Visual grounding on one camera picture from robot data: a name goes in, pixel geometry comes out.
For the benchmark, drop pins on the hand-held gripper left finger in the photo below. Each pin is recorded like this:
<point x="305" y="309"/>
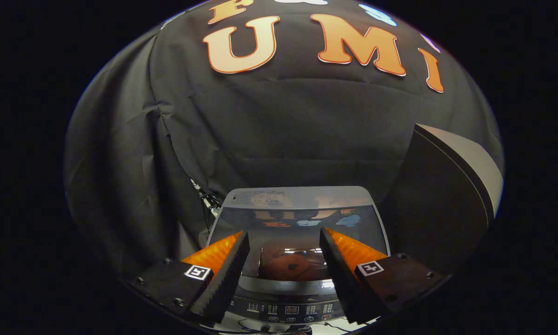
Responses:
<point x="228" y="274"/>

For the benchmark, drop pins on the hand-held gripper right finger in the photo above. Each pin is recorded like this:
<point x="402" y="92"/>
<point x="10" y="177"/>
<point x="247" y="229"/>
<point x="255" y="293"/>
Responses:
<point x="337" y="274"/>

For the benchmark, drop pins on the grey washing machine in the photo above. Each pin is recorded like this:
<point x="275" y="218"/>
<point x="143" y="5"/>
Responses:
<point x="288" y="309"/>

